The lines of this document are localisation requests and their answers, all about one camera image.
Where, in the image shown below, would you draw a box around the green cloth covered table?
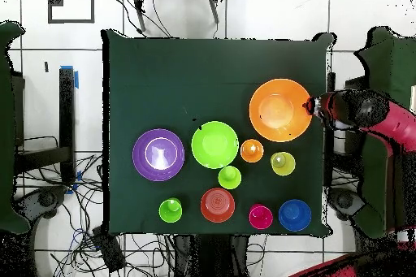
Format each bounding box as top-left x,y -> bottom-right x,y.
0,20 -> 31,235
354,25 -> 416,239

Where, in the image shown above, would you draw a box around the blue bowl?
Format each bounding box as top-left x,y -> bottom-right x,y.
278,199 -> 312,232

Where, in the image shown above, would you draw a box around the orange cup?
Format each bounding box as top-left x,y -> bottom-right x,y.
240,138 -> 265,163

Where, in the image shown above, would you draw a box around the blue tape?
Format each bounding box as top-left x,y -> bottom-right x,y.
59,64 -> 80,89

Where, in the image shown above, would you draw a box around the green bowl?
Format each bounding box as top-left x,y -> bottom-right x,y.
190,120 -> 240,170

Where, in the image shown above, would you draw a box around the black power box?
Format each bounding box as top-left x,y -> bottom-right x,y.
91,226 -> 127,273

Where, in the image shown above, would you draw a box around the green cup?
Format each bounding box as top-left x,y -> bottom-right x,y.
158,197 -> 184,224

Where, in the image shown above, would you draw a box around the tangled floor cables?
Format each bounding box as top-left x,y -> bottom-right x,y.
15,135 -> 176,277

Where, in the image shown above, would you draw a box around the black post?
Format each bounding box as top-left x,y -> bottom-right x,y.
325,71 -> 336,187

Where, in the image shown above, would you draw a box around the black cable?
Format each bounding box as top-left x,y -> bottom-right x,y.
110,0 -> 173,39

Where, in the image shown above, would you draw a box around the red-orange bowl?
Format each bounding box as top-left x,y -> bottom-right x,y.
200,187 -> 236,223

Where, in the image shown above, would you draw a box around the large orange bowl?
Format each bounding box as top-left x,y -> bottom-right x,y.
249,77 -> 314,143

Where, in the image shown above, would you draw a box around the purple bowl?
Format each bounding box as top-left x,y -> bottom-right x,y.
132,128 -> 186,183

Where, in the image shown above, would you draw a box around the dark grey chair base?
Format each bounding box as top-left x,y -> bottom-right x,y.
327,187 -> 366,221
14,185 -> 67,223

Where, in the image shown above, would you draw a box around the lime cup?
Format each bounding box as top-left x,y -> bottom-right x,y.
217,165 -> 242,190

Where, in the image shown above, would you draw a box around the yellow cup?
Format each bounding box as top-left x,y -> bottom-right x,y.
270,151 -> 297,177

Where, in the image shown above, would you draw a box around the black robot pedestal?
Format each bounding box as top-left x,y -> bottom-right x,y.
173,234 -> 250,277

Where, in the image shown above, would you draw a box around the pink cup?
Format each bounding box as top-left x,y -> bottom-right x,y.
249,204 -> 274,230

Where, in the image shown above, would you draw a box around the dark green tablecloth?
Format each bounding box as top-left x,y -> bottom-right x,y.
101,28 -> 337,238

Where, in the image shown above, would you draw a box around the black stand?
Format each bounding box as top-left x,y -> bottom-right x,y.
14,67 -> 76,187

